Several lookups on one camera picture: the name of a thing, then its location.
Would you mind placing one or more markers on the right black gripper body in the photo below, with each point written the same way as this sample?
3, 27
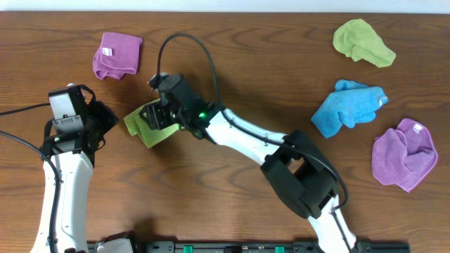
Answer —
167, 116

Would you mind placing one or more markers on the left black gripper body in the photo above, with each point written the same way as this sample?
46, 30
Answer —
102, 120

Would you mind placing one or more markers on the large green cloth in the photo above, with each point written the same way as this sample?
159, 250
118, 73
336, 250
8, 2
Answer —
137, 126

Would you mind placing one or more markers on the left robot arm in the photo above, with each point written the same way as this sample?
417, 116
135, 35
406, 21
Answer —
71, 139

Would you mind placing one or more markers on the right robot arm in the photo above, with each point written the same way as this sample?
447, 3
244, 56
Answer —
303, 179

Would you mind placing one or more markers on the folded purple cloth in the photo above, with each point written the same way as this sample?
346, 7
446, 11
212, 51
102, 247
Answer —
117, 55

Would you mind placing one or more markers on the blue cloth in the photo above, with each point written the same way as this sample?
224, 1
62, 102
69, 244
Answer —
350, 104

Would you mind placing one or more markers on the crumpled green cloth top right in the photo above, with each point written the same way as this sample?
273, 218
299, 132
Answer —
357, 40

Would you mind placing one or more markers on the crumpled purple cloth right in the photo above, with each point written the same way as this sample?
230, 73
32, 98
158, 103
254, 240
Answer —
403, 156

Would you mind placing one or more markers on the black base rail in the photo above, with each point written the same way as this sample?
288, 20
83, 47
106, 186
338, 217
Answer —
123, 245

